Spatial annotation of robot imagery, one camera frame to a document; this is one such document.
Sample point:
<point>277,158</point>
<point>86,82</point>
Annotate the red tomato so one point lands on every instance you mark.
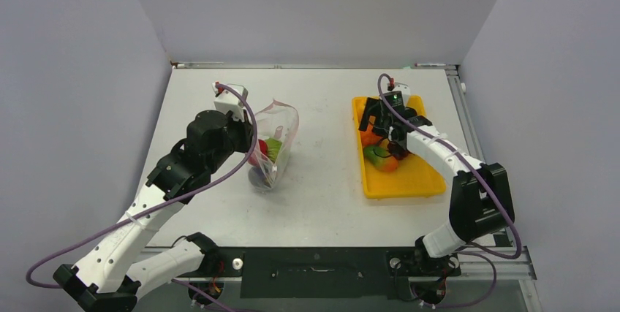
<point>260,154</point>

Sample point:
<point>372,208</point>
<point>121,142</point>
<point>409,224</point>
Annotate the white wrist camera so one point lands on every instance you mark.
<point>395,87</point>
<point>226,102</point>

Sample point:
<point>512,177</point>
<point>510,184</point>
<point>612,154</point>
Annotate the yellow plastic tray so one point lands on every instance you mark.
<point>409,177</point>

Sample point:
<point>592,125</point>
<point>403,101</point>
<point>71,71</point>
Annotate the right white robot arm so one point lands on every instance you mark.
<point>480,199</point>

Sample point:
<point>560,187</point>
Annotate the green orange mango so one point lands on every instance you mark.
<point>380,158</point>

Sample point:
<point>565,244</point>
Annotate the red grape bunch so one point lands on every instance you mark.
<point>397,151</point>

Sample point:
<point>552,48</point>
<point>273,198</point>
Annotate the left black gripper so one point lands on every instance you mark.
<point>246,130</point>

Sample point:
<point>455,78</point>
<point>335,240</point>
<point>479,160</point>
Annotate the green cabbage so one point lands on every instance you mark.
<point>273,148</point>

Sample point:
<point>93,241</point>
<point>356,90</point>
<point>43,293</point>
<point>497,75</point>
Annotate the clear zip top bag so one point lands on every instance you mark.
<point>277,127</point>

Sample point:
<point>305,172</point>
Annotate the small orange pumpkin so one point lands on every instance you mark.
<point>368,138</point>

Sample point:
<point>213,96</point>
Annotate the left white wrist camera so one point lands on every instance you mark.
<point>226,102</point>

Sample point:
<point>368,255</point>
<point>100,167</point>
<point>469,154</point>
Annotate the dark purple eggplant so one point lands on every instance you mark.
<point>260,181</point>

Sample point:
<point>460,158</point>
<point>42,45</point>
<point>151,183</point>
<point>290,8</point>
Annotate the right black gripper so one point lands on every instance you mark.
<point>373,109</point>

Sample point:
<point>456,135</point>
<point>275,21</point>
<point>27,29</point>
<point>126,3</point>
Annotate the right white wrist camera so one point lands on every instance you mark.
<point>395,87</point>

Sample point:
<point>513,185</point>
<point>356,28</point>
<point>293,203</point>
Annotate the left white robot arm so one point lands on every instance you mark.
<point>109,277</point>

